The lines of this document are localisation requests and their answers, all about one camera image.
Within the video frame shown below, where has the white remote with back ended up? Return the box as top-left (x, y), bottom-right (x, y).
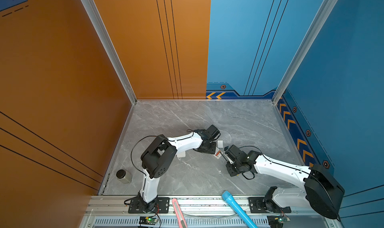
top-left (215, 150), bottom-right (223, 159)

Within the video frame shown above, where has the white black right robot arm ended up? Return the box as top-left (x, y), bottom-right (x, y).
top-left (224, 146), bottom-right (345, 220)

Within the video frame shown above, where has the right green circuit board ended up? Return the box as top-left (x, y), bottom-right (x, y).
top-left (267, 216), bottom-right (291, 228)

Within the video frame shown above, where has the pink utility knife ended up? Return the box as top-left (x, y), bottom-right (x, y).
top-left (172, 198), bottom-right (187, 228)

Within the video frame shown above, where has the white battery cover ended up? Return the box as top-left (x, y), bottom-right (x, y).
top-left (217, 140), bottom-right (224, 149)

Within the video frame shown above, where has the left green circuit board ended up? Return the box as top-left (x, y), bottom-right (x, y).
top-left (138, 216), bottom-right (160, 228)

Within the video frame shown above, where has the aluminium corner post left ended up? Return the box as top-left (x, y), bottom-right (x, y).
top-left (81, 0), bottom-right (137, 105)

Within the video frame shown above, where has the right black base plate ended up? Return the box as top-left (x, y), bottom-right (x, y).
top-left (248, 197), bottom-right (292, 214)

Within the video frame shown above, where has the aluminium corner post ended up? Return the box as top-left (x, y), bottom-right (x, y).
top-left (81, 0), bottom-right (137, 105)
top-left (272, 0), bottom-right (338, 105)

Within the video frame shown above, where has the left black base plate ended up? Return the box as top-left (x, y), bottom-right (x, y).
top-left (127, 196), bottom-right (170, 214)

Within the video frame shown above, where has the white remote control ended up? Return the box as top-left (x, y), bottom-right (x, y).
top-left (176, 151), bottom-right (186, 159)

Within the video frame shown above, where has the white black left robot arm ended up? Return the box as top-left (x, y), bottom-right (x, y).
top-left (138, 125), bottom-right (221, 212)

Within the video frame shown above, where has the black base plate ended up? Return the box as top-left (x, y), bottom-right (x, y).
top-left (127, 196), bottom-right (170, 214)
top-left (248, 197), bottom-right (292, 214)

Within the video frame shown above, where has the green circuit board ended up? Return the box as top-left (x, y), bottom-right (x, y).
top-left (267, 216), bottom-right (291, 228)
top-left (138, 216), bottom-right (160, 228)

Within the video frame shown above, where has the aluminium front rail frame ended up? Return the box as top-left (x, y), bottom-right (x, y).
top-left (80, 195), bottom-right (343, 228)

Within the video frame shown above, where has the blue plastic flashlight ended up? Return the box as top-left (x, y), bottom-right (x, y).
top-left (222, 191), bottom-right (258, 228)

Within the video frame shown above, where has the aluminium corner post right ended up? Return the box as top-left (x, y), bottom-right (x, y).
top-left (272, 0), bottom-right (338, 105)

